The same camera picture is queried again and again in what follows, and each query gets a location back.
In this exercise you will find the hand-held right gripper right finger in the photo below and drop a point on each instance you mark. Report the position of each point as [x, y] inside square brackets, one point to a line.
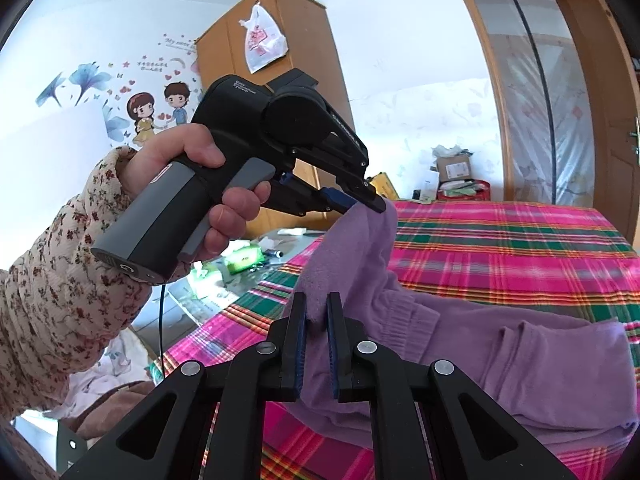
[334, 355]

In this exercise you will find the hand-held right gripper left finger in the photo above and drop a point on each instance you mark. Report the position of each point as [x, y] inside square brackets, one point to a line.
[299, 355]

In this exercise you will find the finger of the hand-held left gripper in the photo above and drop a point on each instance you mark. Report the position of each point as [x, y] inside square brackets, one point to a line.
[370, 195]
[335, 199]

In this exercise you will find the purple fleece pants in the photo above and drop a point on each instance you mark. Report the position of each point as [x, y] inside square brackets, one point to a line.
[450, 335]

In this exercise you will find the person's left forearm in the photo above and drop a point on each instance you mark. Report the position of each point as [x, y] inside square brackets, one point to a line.
[50, 300]

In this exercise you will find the person's left hand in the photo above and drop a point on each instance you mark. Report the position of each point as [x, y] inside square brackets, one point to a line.
[200, 160]

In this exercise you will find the yellow bag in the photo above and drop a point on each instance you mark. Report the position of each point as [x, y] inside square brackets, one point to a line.
[382, 185]

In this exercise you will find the white carton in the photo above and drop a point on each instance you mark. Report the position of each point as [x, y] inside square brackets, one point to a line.
[427, 185]

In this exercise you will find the cardboard box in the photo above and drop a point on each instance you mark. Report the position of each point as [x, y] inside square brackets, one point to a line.
[452, 165]

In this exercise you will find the white plastic bag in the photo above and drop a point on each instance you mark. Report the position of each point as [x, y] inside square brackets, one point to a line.
[262, 40]

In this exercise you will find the red basket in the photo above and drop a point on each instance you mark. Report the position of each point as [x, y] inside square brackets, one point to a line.
[465, 191]

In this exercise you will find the wooden wardrobe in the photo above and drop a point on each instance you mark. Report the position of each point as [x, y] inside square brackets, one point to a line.
[300, 35]

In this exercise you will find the green tissue pack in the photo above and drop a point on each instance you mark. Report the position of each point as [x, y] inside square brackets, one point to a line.
[245, 259]

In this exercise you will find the pink green plaid blanket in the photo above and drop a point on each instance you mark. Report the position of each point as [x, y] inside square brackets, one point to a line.
[500, 250]

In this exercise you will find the printed plastic door curtain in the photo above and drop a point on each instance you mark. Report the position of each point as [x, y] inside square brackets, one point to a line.
[545, 100]

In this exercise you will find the wooden door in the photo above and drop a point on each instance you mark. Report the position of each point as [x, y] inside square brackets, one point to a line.
[605, 90]

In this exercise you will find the cartoon wall sticker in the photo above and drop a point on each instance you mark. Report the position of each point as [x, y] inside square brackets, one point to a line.
[115, 105]

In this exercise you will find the wooden door frame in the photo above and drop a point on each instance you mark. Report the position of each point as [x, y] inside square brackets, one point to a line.
[482, 80]

